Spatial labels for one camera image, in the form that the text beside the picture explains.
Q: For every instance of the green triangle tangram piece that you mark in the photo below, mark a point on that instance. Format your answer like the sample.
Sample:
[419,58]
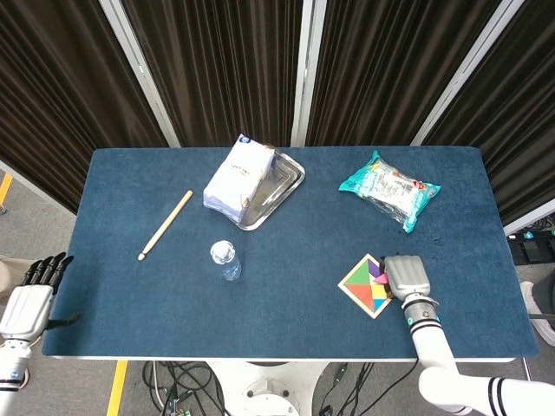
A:
[362,275]

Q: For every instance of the white round base pedestal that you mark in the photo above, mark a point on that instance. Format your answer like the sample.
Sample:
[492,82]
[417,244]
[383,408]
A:
[264,390]

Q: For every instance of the pink triangle puzzle piece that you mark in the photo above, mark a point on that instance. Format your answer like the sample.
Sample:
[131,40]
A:
[381,278]

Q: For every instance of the beige trouser leg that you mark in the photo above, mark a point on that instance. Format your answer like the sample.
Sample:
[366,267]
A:
[6,277]

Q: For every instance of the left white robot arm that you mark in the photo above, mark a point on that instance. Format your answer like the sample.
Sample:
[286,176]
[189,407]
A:
[13,364]

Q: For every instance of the wooden tangram puzzle board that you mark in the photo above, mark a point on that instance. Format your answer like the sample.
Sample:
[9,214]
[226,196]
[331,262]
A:
[341,285]

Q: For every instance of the yellow floor tape strip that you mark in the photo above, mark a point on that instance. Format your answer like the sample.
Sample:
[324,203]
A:
[117,385]

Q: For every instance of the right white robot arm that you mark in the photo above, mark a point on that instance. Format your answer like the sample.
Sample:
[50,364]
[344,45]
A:
[429,342]

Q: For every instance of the white shoe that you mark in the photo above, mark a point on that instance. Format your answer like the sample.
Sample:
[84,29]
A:
[528,297]
[547,333]

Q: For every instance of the blue fabric table mat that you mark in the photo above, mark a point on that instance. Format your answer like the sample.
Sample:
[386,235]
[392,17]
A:
[282,312]

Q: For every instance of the white partition post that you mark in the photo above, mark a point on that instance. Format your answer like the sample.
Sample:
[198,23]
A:
[305,73]
[143,78]
[464,73]

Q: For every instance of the black floor device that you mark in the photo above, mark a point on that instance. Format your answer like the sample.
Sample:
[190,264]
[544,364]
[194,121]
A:
[531,251]

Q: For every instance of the blue triangle puzzle piece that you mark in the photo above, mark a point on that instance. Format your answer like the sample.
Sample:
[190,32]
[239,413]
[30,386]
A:
[378,303]

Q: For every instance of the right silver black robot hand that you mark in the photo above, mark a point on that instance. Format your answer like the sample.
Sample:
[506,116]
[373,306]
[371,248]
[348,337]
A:
[407,277]

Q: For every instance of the white paper tissue pack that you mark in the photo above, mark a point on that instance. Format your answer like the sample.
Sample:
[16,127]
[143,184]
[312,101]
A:
[238,177]

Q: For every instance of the yellow square tangram piece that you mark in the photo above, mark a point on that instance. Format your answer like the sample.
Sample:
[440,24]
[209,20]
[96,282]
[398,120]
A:
[379,291]

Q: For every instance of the orange triangle tangram piece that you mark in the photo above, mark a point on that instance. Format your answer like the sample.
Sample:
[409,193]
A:
[362,294]

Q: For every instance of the dark brown pleated curtain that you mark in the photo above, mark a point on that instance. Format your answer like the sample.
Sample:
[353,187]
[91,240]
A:
[381,65]
[52,95]
[520,130]
[217,65]

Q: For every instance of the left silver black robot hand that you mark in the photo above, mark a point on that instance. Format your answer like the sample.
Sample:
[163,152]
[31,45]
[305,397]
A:
[26,312]

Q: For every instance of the teal plastic snack package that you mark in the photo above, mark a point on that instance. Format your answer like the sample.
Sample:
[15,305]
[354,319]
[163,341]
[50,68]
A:
[390,186]

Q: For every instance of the stainless steel tray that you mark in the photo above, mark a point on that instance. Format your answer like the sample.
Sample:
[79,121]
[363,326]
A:
[273,195]

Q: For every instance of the white partition base rail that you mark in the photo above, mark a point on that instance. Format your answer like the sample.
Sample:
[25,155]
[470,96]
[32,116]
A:
[531,222]
[34,185]

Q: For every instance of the purple parallelogram tangram piece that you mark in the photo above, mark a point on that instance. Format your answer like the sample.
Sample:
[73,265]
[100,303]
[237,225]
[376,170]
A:
[374,268]

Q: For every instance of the wooden drumstick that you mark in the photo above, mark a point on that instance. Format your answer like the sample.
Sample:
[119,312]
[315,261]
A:
[167,223]

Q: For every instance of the clear plastic water bottle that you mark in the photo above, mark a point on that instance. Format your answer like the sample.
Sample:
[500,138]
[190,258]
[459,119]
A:
[225,260]

